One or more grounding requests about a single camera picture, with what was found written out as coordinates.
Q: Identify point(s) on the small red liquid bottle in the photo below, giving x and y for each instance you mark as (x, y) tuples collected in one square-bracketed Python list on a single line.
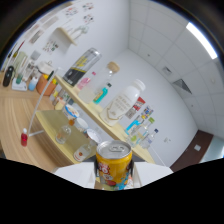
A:
[(24, 139)]

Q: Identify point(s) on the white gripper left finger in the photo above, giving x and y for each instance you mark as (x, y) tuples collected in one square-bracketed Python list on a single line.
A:
[(81, 173)]

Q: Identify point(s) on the wooden wall shelf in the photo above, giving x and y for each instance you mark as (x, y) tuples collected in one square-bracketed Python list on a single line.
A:
[(66, 36)]

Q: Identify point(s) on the yellow juice can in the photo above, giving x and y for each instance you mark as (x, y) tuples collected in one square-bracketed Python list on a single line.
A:
[(114, 165)]

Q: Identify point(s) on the clear bottle blue cap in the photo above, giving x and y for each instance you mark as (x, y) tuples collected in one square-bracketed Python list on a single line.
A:
[(149, 139)]

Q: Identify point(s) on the large white bottle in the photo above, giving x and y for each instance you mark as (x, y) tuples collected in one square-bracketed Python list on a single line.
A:
[(121, 103)]

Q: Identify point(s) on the brown door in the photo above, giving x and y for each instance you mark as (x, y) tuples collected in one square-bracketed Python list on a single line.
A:
[(193, 150)]

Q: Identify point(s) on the white kitchen scale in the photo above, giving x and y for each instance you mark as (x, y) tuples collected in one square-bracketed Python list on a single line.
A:
[(19, 86)]

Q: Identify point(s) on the tall clear bottle cork lid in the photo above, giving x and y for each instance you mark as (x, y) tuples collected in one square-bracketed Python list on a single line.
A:
[(100, 81)]

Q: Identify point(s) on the white bowl blue rim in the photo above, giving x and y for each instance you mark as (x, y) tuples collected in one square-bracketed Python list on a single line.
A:
[(71, 111)]

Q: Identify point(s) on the ceiling air vent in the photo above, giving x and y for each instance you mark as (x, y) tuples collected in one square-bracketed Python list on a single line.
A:
[(181, 87)]

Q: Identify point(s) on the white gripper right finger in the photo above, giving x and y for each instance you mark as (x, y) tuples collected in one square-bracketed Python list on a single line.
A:
[(150, 172)]

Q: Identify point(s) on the ceiling light panel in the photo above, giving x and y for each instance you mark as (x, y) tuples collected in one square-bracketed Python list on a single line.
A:
[(201, 40)]

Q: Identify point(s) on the two-tier wooden shelf rack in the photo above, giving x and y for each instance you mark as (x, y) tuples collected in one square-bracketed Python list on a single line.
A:
[(53, 130)]

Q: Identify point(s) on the black and yellow can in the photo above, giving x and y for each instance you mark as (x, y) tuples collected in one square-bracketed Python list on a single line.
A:
[(81, 66)]

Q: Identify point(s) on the multicolour wall poster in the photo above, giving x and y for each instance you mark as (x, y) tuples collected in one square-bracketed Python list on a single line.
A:
[(147, 111)]

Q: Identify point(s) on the teal liquid bottle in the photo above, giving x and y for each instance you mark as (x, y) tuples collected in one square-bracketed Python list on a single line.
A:
[(101, 95)]

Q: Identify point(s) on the pink liquid bottle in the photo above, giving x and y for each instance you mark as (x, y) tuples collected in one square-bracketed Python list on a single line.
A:
[(84, 82)]

